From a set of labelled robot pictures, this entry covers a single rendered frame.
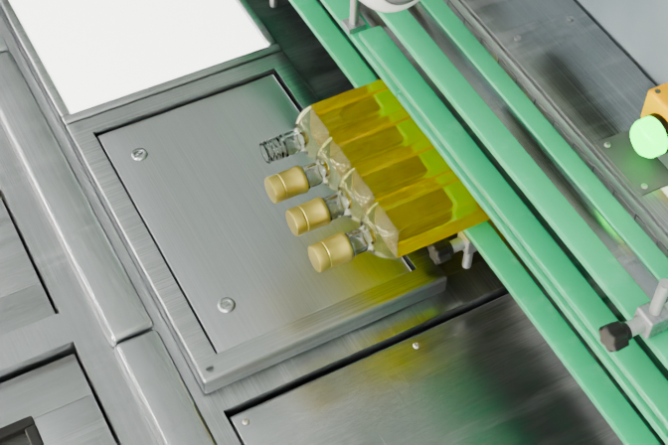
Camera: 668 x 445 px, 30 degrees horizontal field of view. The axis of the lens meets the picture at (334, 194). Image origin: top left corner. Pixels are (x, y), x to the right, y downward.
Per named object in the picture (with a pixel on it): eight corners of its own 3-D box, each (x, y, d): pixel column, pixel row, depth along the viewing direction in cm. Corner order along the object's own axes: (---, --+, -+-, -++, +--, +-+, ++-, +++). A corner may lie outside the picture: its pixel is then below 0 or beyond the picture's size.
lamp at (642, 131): (642, 133, 136) (619, 142, 135) (651, 104, 132) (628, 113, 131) (668, 161, 133) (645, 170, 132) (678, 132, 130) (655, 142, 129)
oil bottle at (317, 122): (431, 87, 167) (288, 140, 160) (434, 57, 162) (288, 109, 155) (453, 114, 163) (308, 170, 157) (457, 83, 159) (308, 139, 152)
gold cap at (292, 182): (295, 178, 155) (263, 191, 153) (295, 159, 152) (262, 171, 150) (308, 198, 153) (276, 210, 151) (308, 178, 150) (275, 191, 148)
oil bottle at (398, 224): (501, 176, 157) (353, 236, 150) (506, 146, 153) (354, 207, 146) (526, 207, 154) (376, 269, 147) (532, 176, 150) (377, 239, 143)
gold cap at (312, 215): (317, 210, 151) (284, 222, 150) (317, 191, 149) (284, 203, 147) (330, 229, 149) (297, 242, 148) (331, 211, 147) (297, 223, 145)
